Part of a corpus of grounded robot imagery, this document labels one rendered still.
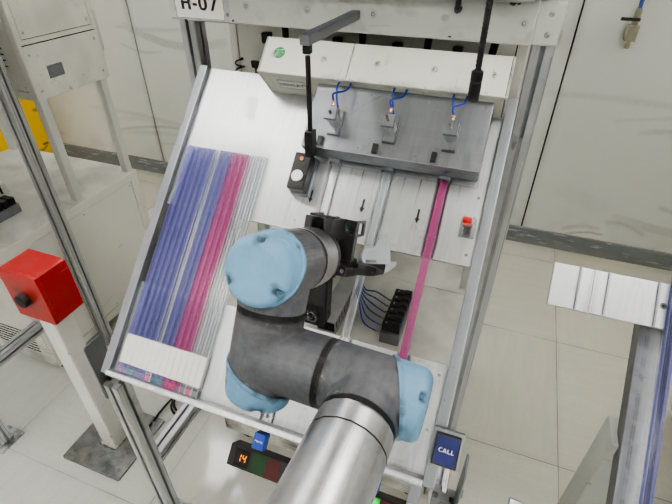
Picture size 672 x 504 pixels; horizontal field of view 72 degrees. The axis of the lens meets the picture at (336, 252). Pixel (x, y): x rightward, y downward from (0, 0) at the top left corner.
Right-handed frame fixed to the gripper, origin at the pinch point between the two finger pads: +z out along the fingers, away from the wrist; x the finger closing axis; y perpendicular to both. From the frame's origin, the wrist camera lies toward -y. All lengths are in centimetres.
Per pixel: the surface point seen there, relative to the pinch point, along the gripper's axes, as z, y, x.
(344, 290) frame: 44.5, -16.0, 12.0
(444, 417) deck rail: 3.0, -23.7, -20.3
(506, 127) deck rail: 18.2, 27.5, -19.9
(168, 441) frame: 27, -65, 49
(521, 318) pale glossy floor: 150, -33, -45
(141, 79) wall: 174, 56, 202
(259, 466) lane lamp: -0.3, -42.3, 10.2
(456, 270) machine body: 69, -7, -15
